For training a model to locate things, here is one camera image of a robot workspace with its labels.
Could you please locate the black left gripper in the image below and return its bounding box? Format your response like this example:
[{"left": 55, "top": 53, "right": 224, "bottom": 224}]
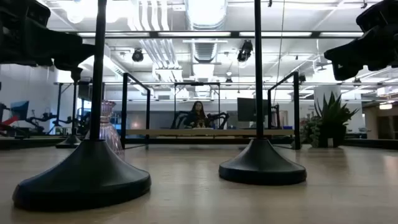
[{"left": 0, "top": 0, "right": 96, "bottom": 82}]

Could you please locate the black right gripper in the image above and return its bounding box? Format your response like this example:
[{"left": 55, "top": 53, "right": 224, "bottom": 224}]
[{"left": 323, "top": 21, "right": 398, "bottom": 81}]

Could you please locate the black ceiling spotlight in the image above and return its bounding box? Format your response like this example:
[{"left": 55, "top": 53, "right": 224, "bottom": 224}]
[
  {"left": 236, "top": 39, "right": 254, "bottom": 63},
  {"left": 131, "top": 48, "right": 145, "bottom": 63}
]

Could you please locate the potted aloe plant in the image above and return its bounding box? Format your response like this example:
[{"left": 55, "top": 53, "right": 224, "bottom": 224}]
[{"left": 313, "top": 91, "right": 361, "bottom": 149}]

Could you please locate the blue lit monitor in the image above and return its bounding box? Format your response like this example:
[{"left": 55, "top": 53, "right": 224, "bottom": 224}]
[{"left": 9, "top": 100, "right": 30, "bottom": 121}]

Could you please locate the small green succulent plant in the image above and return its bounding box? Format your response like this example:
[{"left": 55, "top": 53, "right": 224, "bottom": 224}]
[{"left": 298, "top": 113, "right": 323, "bottom": 149}]

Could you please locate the red background object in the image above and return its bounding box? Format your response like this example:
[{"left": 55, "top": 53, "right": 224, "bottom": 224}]
[{"left": 0, "top": 115, "right": 19, "bottom": 131}]

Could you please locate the dark computer monitor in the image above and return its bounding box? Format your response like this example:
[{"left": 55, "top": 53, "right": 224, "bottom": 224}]
[{"left": 237, "top": 97, "right": 270, "bottom": 123}]

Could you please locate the person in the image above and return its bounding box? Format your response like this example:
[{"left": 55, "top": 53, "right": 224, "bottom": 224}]
[{"left": 183, "top": 100, "right": 212, "bottom": 129}]

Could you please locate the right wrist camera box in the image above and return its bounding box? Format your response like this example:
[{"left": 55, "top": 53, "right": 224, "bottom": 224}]
[{"left": 356, "top": 0, "right": 398, "bottom": 32}]

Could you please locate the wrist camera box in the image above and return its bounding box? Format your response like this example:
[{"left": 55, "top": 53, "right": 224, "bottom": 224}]
[
  {"left": 356, "top": 0, "right": 398, "bottom": 32},
  {"left": 26, "top": 0, "right": 52, "bottom": 27}
]

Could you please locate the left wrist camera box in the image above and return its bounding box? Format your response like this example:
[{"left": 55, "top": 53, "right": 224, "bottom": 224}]
[{"left": 26, "top": 0, "right": 52, "bottom": 27}]

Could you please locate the black aluminium table frame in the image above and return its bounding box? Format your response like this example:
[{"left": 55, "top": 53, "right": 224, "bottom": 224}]
[{"left": 0, "top": 30, "right": 398, "bottom": 150}]

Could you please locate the black background station frame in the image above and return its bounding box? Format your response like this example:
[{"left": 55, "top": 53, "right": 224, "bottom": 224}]
[{"left": 173, "top": 82, "right": 221, "bottom": 130}]

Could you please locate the wooden shelf with black frame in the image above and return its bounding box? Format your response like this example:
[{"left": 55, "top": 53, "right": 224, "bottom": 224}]
[{"left": 120, "top": 71, "right": 302, "bottom": 151}]

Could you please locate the silver ceiling air duct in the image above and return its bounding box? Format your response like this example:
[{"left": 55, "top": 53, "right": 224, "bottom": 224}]
[{"left": 185, "top": 0, "right": 228, "bottom": 63}]

